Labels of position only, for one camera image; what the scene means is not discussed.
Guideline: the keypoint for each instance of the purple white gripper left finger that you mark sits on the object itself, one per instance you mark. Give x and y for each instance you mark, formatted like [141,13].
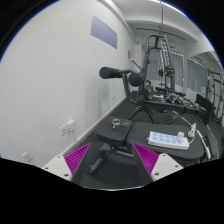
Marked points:
[71,166]

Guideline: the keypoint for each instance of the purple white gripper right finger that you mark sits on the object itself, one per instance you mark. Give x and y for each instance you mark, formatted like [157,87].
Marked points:
[152,165]

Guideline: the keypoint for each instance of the white charger plug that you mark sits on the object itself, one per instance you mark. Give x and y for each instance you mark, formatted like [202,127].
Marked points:
[180,136]

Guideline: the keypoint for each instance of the white power strip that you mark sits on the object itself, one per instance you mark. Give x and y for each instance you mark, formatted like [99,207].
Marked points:
[167,141]

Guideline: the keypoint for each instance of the black padded weight bench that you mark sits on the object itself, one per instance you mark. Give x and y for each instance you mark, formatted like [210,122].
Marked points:
[120,140]

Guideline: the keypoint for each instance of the metal hand grip on bench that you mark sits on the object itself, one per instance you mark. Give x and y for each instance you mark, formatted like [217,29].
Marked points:
[118,122]

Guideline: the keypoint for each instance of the white wall socket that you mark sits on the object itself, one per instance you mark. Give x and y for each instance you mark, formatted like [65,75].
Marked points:
[69,126]

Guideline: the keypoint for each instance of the white low wall outlet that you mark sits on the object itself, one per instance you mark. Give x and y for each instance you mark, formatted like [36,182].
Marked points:
[27,156]

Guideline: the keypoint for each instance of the white cable plug adapter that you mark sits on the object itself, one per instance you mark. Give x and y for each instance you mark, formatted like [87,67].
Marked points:
[191,133]

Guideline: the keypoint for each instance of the wall mirror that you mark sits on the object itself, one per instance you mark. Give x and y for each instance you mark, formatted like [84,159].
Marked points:
[206,77]

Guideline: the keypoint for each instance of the purple wall poster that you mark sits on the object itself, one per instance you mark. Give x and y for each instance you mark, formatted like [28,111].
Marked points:
[103,32]

